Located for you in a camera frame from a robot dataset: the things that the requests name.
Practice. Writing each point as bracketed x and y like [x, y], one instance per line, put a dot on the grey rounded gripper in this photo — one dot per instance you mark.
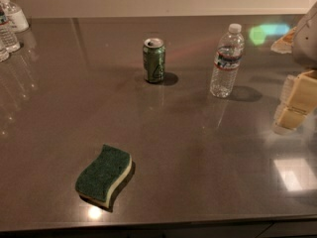
[306, 42]

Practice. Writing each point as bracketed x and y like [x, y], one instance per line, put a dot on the clear plastic water bottle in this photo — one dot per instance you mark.
[227, 61]

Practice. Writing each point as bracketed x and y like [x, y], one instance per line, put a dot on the white pump sanitizer bottle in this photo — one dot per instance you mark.
[15, 16]

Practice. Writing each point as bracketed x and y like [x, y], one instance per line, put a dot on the clear background water bottle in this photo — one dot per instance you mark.
[7, 36]

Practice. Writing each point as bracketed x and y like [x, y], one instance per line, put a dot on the clear bottle at edge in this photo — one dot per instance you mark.
[4, 55]

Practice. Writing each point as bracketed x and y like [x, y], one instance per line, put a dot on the green soda can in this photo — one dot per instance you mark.
[154, 60]

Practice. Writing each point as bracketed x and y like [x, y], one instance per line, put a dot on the green and yellow sponge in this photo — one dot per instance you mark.
[98, 181]

